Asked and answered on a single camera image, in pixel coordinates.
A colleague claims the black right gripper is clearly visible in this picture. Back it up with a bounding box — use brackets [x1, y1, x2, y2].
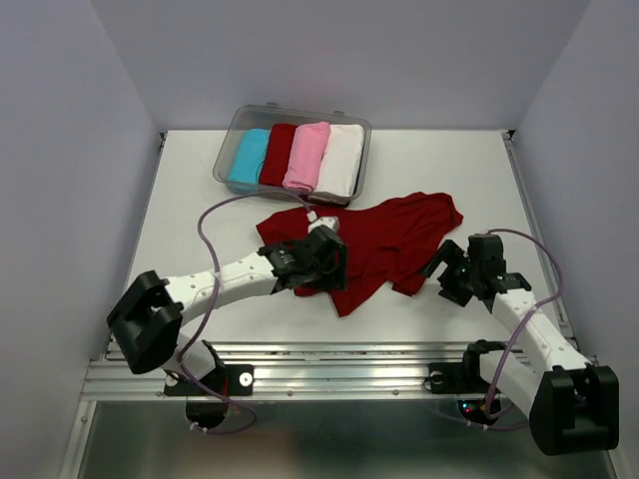
[411, 239, 479, 305]

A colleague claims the clear plastic storage bin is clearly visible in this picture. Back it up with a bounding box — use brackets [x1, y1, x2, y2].
[213, 105, 371, 207]

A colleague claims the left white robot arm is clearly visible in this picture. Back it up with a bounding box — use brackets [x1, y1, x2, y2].
[107, 217, 347, 396]

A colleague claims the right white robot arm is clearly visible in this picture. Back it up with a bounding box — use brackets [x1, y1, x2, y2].
[421, 231, 619, 456]

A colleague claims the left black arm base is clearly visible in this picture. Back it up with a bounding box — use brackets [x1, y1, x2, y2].
[164, 364, 255, 397]

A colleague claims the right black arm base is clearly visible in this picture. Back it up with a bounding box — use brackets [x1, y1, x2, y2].
[423, 339, 505, 394]

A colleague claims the rolled white t shirt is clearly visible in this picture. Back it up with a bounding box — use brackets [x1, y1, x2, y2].
[315, 124, 364, 197]

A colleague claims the rolled dark red t shirt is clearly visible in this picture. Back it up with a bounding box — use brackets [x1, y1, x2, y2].
[259, 123, 297, 187]

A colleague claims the rolled pink t shirt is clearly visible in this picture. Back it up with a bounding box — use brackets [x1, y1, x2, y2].
[283, 122, 330, 192]

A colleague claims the rolled cyan t shirt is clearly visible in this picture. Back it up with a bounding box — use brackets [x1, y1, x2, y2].
[229, 129, 271, 184]

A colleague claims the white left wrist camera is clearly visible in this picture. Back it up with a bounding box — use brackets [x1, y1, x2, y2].
[307, 211, 339, 234]

